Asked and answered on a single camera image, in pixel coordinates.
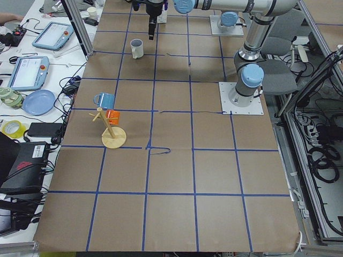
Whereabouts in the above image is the blue teach pendant lower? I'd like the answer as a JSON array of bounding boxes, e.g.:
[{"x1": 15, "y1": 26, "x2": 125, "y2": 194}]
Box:
[{"x1": 8, "y1": 56, "x2": 50, "y2": 91}]

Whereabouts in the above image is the orange mug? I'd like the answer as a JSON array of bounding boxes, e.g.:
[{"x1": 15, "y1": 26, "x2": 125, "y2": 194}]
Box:
[{"x1": 106, "y1": 109, "x2": 120, "y2": 125}]

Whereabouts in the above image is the white paper cup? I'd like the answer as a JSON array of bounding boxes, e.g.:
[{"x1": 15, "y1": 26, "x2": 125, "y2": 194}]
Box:
[{"x1": 87, "y1": 6, "x2": 98, "y2": 19}]

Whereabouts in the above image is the light blue plate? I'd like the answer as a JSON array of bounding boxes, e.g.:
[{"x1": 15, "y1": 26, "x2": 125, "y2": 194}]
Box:
[{"x1": 22, "y1": 89, "x2": 56, "y2": 116}]

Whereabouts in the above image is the blue teach pendant upper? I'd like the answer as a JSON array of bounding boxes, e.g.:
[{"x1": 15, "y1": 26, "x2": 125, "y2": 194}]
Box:
[{"x1": 32, "y1": 22, "x2": 74, "y2": 51}]

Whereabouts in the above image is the aluminium frame post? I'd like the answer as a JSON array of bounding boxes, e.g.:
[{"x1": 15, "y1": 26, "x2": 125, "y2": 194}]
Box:
[{"x1": 61, "y1": 0, "x2": 94, "y2": 57}]

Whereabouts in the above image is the blue white milk carton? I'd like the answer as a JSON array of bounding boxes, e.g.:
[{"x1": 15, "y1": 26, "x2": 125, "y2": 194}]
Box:
[{"x1": 157, "y1": 10, "x2": 167, "y2": 24}]

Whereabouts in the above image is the blue teach pendant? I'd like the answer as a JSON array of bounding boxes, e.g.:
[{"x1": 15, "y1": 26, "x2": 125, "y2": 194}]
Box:
[
  {"x1": 8, "y1": 56, "x2": 50, "y2": 91},
  {"x1": 32, "y1": 22, "x2": 74, "y2": 51}
]

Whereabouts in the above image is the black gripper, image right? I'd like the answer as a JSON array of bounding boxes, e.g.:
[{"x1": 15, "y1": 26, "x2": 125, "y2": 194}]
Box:
[{"x1": 132, "y1": 0, "x2": 168, "y2": 40}]

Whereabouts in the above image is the green striped jar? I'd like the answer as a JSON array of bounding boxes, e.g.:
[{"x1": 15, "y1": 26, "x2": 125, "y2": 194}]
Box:
[{"x1": 1, "y1": 87, "x2": 24, "y2": 109}]

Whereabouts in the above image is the black computer box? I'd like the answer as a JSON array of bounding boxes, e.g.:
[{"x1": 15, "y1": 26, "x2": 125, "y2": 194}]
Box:
[{"x1": 1, "y1": 140, "x2": 49, "y2": 195}]

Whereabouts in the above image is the grey office chair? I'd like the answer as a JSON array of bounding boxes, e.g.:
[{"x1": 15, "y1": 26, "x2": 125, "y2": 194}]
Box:
[{"x1": 258, "y1": 7, "x2": 306, "y2": 95}]

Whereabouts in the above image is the light blue mug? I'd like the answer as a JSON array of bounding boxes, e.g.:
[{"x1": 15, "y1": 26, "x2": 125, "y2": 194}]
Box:
[{"x1": 93, "y1": 92, "x2": 115, "y2": 109}]

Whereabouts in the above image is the yellow tape roll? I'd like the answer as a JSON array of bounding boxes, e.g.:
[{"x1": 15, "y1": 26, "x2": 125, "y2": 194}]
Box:
[{"x1": 2, "y1": 120, "x2": 26, "y2": 139}]

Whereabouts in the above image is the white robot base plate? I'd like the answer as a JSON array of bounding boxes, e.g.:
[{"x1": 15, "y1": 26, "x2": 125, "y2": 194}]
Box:
[
  {"x1": 219, "y1": 82, "x2": 264, "y2": 115},
  {"x1": 210, "y1": 15, "x2": 244, "y2": 37}
]

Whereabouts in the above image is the white mug dark inside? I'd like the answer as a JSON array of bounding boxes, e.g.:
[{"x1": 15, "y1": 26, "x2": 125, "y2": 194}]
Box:
[{"x1": 130, "y1": 39, "x2": 144, "y2": 59}]

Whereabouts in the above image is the black power adapter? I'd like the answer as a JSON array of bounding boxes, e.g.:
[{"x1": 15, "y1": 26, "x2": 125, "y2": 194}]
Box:
[{"x1": 27, "y1": 123, "x2": 62, "y2": 137}]

